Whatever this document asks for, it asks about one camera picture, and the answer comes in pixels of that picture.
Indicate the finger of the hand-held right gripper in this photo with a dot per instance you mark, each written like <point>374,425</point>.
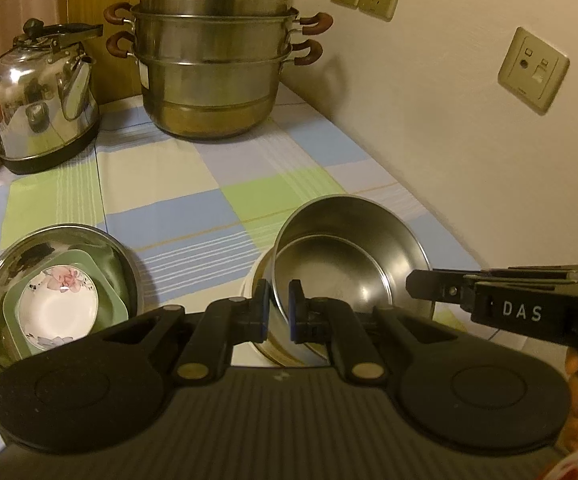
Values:
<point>439,287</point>

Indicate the stainless steel steamer pot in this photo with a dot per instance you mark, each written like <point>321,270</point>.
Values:
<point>209,85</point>

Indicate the beige wall data socket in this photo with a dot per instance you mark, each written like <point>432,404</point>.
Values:
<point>534,70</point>

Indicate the stainless steel kettle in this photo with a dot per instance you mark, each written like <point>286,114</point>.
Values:
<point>34,110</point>

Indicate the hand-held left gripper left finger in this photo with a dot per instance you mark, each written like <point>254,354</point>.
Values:
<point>263,312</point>

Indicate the green square plate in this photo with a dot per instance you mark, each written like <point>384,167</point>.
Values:
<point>105,310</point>

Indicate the white floral saucer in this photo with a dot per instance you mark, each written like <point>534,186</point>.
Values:
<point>54,310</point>

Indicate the stainless steel straight-sided bowl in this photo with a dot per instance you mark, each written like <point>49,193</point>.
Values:
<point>359,240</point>

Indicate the checkered tablecloth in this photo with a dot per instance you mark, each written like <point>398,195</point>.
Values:
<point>194,170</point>

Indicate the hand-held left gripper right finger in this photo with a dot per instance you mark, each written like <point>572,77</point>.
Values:
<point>296,312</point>

